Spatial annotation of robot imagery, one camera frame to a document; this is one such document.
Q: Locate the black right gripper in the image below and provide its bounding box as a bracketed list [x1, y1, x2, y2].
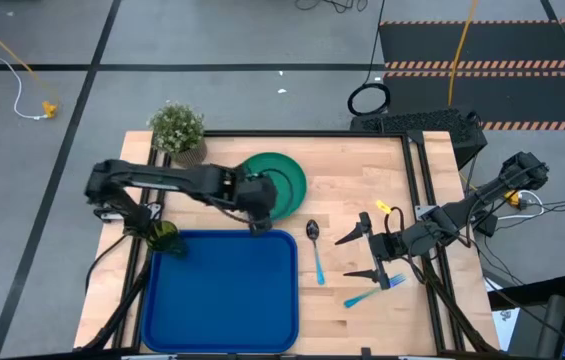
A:
[334, 211, 431, 292]

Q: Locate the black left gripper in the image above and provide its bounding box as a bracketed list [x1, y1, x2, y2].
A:
[234, 174, 279, 237]

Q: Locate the iridescent fork with teal handle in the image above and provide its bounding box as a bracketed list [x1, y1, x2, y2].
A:
[344, 272, 408, 310]

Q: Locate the metal spoon with teal handle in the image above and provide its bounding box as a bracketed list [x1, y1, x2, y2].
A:
[305, 218, 327, 287]

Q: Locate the green plastic plate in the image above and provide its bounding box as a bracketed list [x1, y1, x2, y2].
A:
[239, 151, 309, 222]

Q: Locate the green transparent cup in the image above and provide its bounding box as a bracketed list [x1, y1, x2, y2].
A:
[145, 219, 189, 260]

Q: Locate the blue plastic tray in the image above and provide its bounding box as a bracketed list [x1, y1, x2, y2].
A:
[140, 228, 301, 355]

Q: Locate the small potted green plant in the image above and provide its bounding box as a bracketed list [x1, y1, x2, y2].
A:
[146, 101, 209, 169]

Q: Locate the black mesh computer case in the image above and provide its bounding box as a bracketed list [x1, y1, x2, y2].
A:
[350, 108, 489, 169]

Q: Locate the white paper sheet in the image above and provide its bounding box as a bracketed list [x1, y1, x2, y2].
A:
[486, 279, 521, 351]

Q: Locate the black hazard-striped floor mat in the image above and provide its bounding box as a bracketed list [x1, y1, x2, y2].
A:
[379, 18, 565, 134]

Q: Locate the yellow plug with cable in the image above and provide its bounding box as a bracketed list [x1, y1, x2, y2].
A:
[459, 172, 522, 208]

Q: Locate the white cable loop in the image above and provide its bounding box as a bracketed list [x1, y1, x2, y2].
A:
[499, 189, 546, 221]

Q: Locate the yellow hanging cable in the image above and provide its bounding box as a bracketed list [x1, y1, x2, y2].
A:
[447, 0, 479, 106]

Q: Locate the black cable bundle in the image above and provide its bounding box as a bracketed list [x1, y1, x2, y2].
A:
[294, 0, 369, 14]

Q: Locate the yellow floor cable with plug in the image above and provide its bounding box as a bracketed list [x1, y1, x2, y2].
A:
[0, 7, 60, 120]

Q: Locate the white floor cable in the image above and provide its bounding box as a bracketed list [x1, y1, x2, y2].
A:
[0, 0, 51, 121]

